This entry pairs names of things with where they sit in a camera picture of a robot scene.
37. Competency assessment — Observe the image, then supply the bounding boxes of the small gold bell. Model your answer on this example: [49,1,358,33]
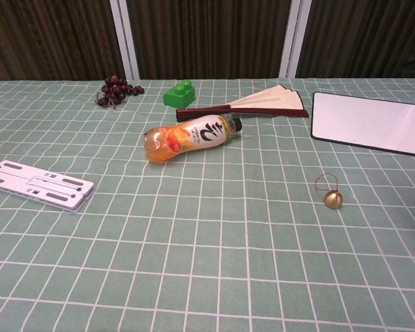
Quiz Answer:
[314,172,344,210]

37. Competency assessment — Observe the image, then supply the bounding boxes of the orange juice plastic bottle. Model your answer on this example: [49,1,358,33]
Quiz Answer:
[142,114,243,164]

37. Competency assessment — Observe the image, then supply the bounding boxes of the green toy building block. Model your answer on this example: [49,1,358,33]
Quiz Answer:
[163,80,197,108]

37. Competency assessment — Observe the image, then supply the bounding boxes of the green checked tablecloth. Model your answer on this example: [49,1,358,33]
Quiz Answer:
[0,77,415,332]

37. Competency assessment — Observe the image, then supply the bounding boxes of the cream folding fan red ribs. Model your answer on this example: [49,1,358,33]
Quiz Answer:
[175,85,310,122]

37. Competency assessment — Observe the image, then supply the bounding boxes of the dark red grape bunch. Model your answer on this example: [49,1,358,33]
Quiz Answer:
[95,75,145,110]

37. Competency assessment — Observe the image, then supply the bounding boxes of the dark brown ribbed partition panel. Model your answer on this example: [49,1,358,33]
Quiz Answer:
[126,0,293,80]
[295,0,415,79]
[0,0,125,82]

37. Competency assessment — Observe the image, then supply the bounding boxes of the white board black edge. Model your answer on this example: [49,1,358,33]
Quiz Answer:
[310,91,415,159]

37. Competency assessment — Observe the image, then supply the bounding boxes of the white folding laptop stand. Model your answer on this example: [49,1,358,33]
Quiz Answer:
[0,156,95,212]

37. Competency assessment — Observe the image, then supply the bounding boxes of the white partition post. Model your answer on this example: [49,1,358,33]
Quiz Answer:
[109,0,141,81]
[278,0,313,79]

